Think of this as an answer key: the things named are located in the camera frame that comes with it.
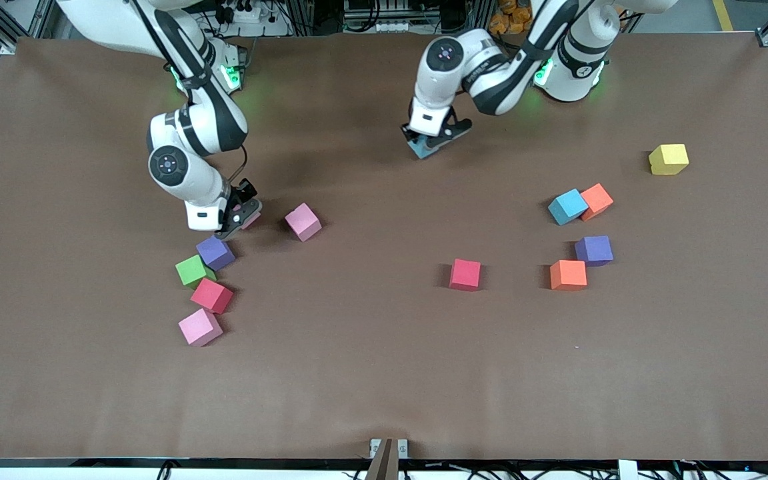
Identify blue foam cube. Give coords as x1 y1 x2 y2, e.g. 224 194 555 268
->
547 189 589 227
405 132 441 160

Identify purple foam cube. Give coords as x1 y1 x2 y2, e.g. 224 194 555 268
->
574 235 614 267
195 233 237 272

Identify red foam cube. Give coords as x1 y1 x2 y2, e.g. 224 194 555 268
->
189 277 235 315
449 259 482 292

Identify orange foam cube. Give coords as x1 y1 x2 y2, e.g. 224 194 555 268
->
581 183 614 222
549 259 588 292

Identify green foam cube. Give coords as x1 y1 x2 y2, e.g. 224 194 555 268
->
175 254 217 289

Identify orange lumpy bag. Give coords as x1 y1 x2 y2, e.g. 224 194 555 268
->
489 0 533 35

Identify grey electronics rack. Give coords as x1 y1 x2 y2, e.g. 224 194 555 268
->
343 0 411 34

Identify white power strip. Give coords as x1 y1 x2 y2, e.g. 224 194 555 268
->
214 0 291 37

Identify yellow foam cube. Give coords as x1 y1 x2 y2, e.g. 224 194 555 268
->
648 144 690 176

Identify large table cover sheet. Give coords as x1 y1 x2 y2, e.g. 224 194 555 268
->
0 32 768 462

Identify small white bracket plates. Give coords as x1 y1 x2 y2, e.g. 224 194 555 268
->
369 438 409 460

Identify brown camera mount post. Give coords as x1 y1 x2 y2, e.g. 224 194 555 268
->
364 438 395 480

